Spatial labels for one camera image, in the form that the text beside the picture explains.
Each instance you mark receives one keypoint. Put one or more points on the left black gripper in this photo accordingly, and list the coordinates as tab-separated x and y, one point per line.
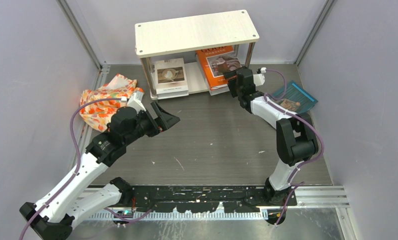
167	120

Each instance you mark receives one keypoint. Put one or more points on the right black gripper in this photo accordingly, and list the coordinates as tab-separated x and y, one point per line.
231	85

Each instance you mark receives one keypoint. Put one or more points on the orange good morning book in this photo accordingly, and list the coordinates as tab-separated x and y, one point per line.
215	62

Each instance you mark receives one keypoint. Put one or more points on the white grey cover book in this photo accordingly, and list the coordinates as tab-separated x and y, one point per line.
218	91

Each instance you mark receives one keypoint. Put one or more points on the afternoon tea book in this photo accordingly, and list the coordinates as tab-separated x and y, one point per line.
170	78

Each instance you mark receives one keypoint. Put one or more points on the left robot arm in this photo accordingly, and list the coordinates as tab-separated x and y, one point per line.
54	216

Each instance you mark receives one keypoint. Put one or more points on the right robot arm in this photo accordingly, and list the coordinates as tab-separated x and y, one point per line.
297	141

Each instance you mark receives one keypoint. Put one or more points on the white two-tier shelf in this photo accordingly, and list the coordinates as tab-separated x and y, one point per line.
191	33

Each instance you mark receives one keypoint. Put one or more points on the orange floral cloth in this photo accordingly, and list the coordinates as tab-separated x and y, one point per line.
98	114

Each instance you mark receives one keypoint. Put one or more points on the teal cover book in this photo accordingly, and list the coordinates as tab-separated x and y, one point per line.
295	98

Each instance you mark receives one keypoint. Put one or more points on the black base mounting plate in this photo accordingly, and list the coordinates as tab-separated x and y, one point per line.
205	198

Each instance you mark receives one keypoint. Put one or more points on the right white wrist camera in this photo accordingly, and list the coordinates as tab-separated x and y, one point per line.
259	78

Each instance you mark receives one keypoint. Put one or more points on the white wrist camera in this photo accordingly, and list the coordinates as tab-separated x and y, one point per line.
259	78
136	99

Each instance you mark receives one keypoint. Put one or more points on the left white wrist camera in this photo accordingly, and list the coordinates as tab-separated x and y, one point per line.
136	99

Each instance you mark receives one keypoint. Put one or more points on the aluminium rail frame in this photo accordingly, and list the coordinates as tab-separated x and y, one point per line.
305	197

